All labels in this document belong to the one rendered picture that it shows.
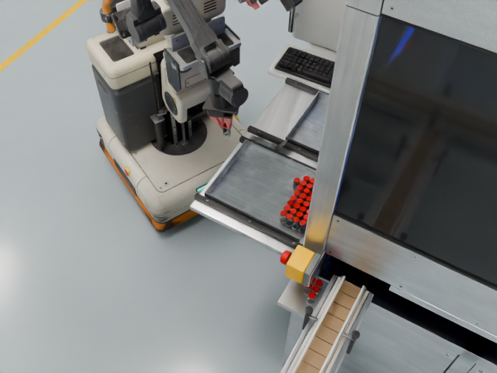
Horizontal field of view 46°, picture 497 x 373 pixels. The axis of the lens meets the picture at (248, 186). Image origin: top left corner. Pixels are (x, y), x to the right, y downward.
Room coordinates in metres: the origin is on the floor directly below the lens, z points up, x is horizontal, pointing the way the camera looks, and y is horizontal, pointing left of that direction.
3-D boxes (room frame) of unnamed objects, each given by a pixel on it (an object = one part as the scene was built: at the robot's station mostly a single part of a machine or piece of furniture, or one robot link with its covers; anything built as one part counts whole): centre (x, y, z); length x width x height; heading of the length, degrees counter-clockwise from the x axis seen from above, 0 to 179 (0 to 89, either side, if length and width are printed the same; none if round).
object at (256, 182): (1.11, -0.07, 0.90); 0.34 x 0.26 x 0.04; 61
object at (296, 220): (1.04, -0.19, 0.90); 0.18 x 0.02 x 0.05; 151
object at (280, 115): (1.24, -0.19, 0.87); 0.70 x 0.48 x 0.02; 151
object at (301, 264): (0.78, -0.15, 1.00); 0.08 x 0.07 x 0.07; 61
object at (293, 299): (0.74, -0.18, 0.87); 0.14 x 0.13 x 0.02; 61
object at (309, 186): (1.05, -0.17, 0.90); 0.18 x 0.02 x 0.05; 151
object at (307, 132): (1.35, -0.34, 0.90); 0.34 x 0.26 x 0.04; 61
